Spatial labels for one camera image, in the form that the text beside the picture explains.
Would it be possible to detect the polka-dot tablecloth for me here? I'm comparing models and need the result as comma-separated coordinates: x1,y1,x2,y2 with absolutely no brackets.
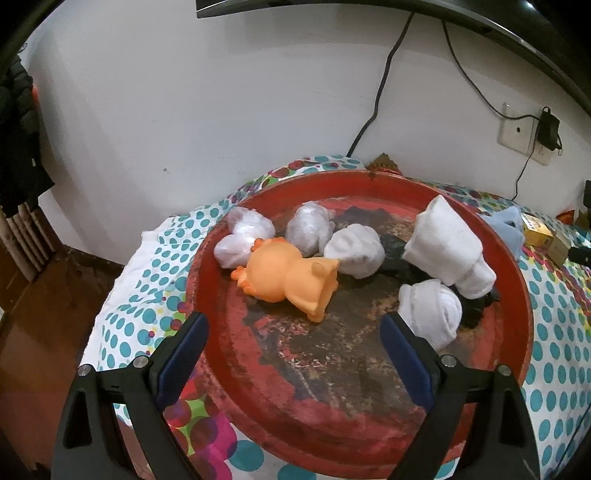
81,156,591,480

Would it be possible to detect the small white sock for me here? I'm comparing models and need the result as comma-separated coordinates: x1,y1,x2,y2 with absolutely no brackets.
323,224,386,279

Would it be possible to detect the yellow carton box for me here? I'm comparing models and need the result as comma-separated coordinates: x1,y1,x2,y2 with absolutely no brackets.
522,213,555,247

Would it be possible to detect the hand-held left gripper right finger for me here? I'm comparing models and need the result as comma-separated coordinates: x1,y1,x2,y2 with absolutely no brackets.
379,311,541,480

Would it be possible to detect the thick black screen cable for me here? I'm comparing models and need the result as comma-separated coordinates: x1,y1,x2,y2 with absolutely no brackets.
346,11,414,158

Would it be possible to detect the light blue sock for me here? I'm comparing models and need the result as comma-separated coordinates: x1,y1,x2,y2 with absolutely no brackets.
480,205,527,259

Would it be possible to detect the dark jacket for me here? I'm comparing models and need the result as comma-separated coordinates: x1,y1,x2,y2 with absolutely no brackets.
0,53,56,217

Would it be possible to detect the beige wall socket plate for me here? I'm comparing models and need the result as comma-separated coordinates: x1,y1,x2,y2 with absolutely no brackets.
496,102,541,155

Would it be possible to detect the red gold wrapper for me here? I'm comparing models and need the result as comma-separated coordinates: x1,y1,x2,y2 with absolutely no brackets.
365,153,402,176

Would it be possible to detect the beige power outlet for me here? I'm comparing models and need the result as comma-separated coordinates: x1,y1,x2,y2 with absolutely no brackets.
531,138,555,167

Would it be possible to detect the black charger cable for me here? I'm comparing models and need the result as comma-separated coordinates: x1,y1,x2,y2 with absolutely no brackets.
512,148,562,201

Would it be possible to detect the thin black cable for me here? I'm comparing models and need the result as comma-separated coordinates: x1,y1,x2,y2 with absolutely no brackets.
441,21,542,121

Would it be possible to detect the long white sock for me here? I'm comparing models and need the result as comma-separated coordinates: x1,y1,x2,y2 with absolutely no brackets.
403,195,496,298

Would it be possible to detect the clear plastic bag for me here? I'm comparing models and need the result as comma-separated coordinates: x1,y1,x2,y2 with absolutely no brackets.
215,233,259,269

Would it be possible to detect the orange rubber toy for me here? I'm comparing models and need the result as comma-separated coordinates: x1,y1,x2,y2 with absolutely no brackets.
231,236,341,322

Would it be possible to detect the black sock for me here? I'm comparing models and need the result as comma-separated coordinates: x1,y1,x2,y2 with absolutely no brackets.
339,205,502,329

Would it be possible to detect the white sock roll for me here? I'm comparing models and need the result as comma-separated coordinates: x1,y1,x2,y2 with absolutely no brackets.
226,206,277,241
285,202,337,257

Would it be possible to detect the red round tray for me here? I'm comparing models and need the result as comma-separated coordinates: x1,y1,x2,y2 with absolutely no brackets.
187,170,535,467

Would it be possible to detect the beige radiator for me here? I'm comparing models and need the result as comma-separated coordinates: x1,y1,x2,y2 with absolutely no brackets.
0,203,51,283

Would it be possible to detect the brown cardboard box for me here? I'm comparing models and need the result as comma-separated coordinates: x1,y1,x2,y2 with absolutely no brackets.
547,231,573,267

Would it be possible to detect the black charger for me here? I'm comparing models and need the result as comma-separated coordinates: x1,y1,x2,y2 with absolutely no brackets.
538,107,563,152

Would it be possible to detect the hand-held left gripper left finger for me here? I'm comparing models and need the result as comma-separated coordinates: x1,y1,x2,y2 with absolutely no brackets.
51,311,211,480

